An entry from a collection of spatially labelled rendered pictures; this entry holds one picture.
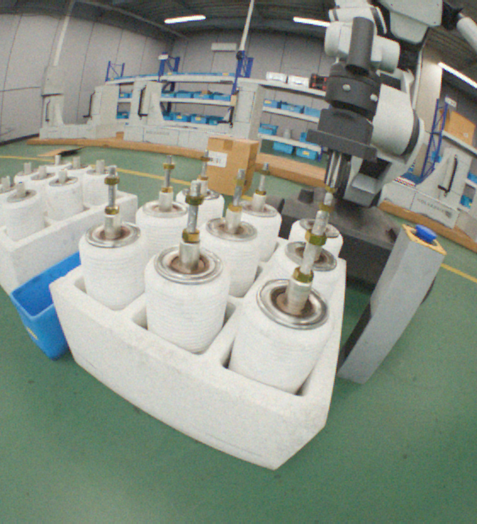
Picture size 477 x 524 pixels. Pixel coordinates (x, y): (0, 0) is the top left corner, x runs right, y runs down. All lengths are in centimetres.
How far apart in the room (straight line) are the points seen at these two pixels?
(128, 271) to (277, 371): 21
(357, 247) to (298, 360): 55
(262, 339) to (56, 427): 36
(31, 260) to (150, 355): 36
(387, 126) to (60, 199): 77
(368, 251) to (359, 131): 43
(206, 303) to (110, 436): 28
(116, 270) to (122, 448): 27
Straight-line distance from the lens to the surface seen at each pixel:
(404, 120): 71
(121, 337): 31
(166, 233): 40
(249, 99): 247
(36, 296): 57
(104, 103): 361
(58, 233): 59
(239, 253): 35
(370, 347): 51
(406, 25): 93
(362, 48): 41
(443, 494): 61
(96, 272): 34
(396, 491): 53
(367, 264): 79
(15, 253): 55
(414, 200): 243
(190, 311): 27
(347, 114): 42
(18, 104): 684
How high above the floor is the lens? 40
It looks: 30 degrees down
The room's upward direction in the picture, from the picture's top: 11 degrees clockwise
